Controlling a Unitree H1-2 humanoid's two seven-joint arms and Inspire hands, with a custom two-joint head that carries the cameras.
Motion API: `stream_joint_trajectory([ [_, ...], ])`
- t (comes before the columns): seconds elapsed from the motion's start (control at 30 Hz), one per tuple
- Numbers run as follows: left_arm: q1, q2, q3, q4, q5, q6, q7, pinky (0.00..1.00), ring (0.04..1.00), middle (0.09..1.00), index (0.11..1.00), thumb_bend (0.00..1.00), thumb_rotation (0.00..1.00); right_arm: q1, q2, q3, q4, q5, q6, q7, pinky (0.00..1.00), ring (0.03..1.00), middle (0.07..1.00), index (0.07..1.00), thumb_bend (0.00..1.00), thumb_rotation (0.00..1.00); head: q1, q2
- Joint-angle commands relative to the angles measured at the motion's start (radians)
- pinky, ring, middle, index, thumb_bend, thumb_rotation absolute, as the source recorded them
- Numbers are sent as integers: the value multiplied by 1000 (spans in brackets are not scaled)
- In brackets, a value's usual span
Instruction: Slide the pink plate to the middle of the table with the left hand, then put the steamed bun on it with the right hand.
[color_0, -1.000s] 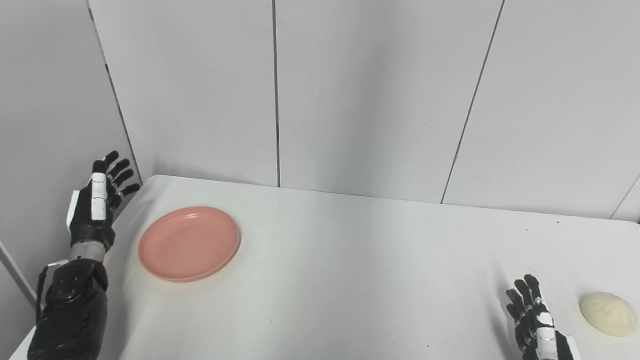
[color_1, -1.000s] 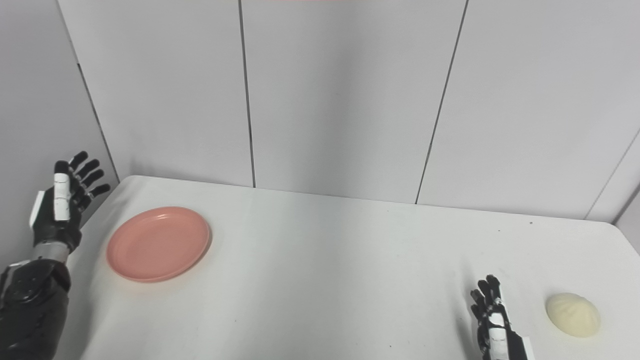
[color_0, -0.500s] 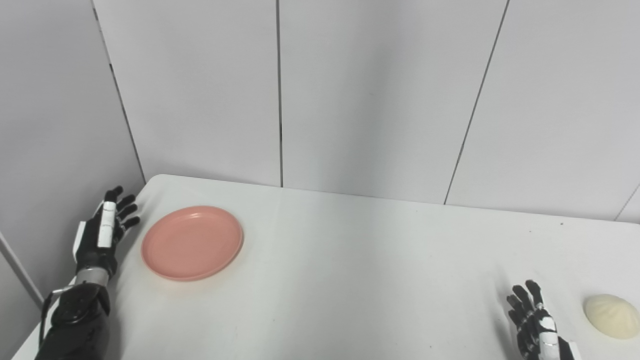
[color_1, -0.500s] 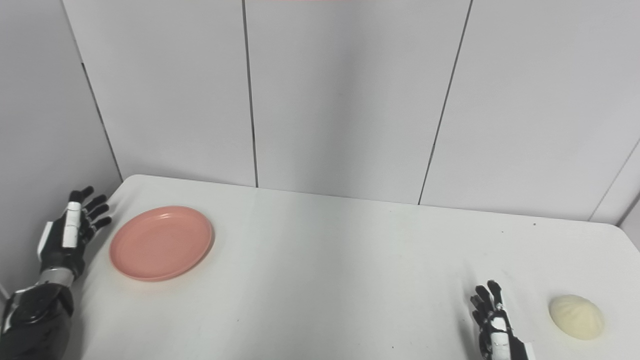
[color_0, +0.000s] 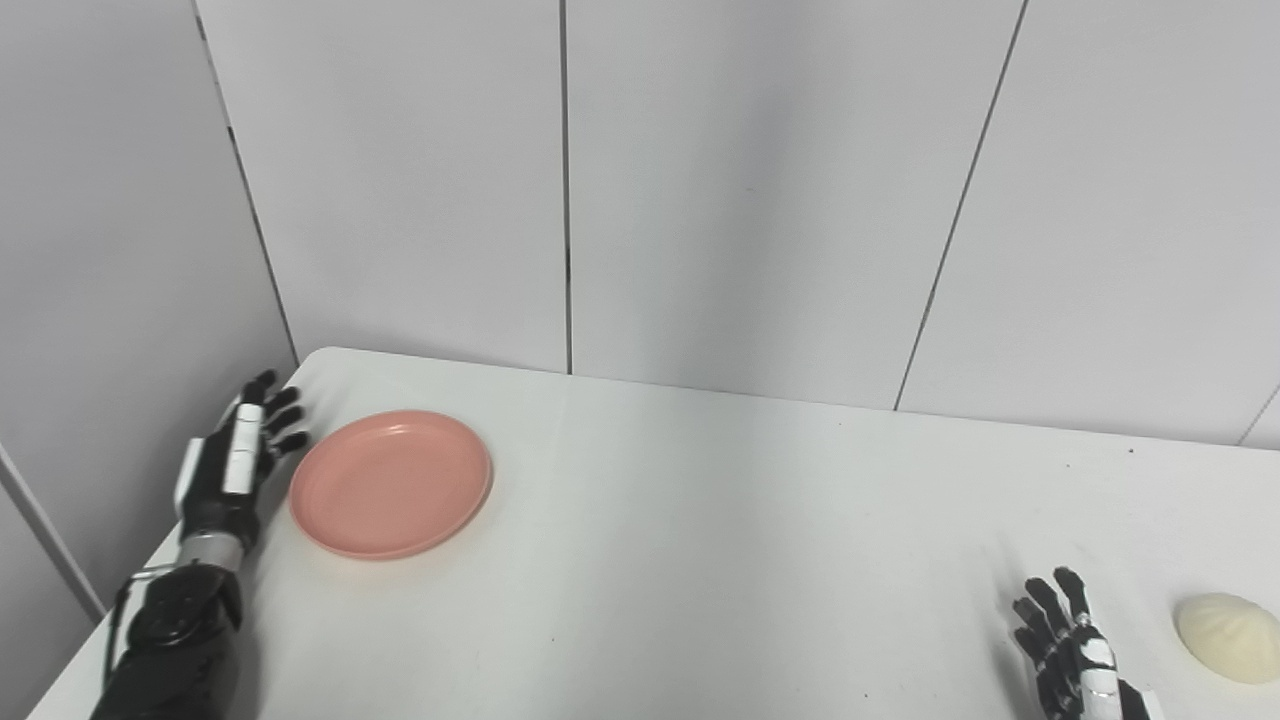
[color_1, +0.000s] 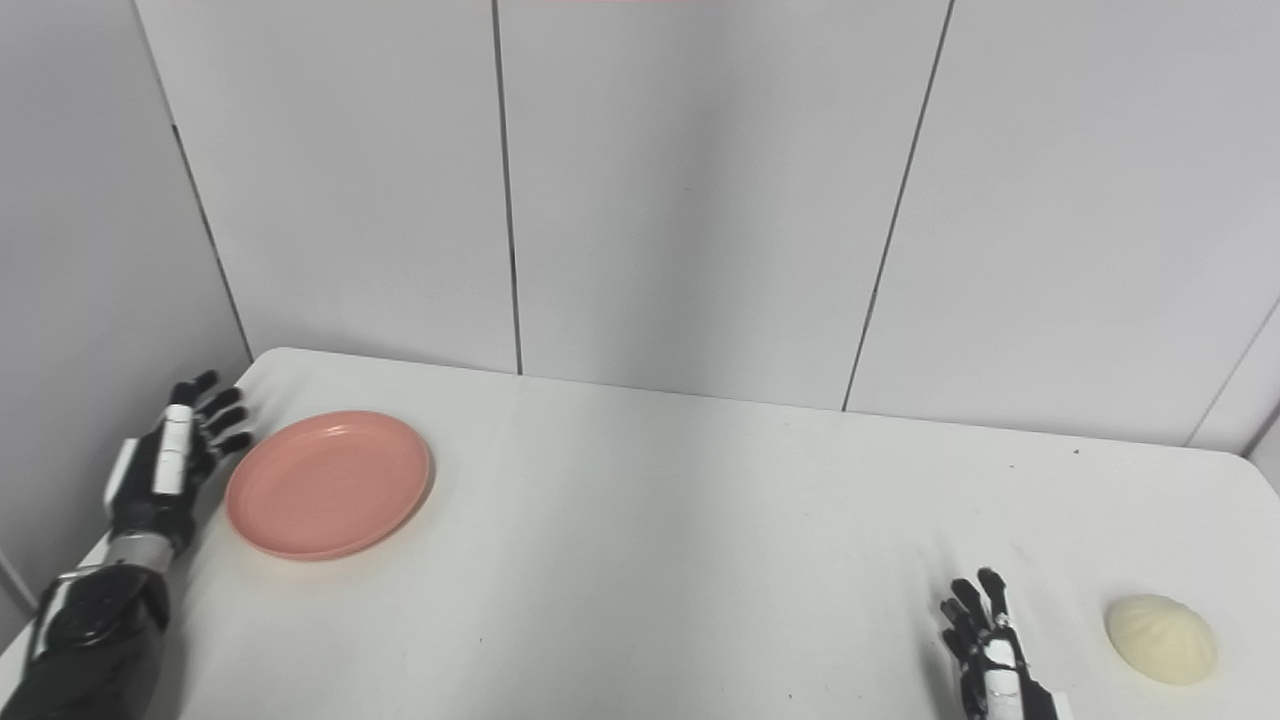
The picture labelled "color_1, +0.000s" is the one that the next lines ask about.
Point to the pink round plate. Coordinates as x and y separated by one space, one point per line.
328 484

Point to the white steamed bun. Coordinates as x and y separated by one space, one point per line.
1160 640

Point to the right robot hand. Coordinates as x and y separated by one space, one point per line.
992 660

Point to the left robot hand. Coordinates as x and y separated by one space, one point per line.
168 465

